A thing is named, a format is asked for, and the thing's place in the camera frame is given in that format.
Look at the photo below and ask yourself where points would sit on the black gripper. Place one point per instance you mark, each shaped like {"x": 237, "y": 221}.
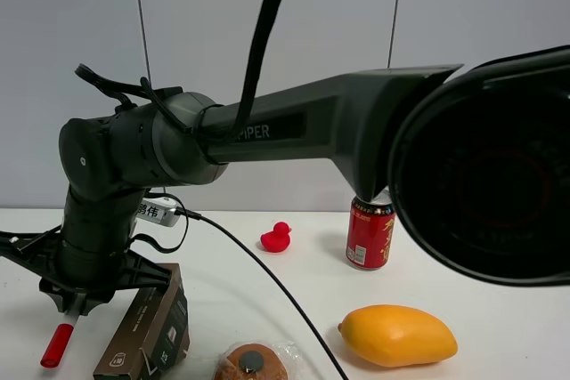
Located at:
{"x": 67, "y": 272}

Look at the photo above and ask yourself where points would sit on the red whiteboard marker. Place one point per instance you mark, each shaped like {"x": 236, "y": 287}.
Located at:
{"x": 57, "y": 346}

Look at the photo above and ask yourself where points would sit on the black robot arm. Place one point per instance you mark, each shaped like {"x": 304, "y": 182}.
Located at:
{"x": 476, "y": 163}

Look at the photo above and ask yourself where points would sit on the brown cardboard box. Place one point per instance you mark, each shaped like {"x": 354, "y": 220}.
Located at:
{"x": 153, "y": 336}

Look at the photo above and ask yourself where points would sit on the wrapped bun in plastic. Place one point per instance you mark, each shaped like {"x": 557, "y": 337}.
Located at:
{"x": 260, "y": 361}

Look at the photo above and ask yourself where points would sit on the red rubber duck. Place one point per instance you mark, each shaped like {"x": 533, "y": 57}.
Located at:
{"x": 276, "y": 240}

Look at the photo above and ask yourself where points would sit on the red drink can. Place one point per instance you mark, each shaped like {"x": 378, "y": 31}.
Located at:
{"x": 370, "y": 231}

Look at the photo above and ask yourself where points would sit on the yellow mango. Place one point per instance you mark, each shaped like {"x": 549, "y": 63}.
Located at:
{"x": 396, "y": 336}

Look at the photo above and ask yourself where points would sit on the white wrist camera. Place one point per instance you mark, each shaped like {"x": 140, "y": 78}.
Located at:
{"x": 161, "y": 211}

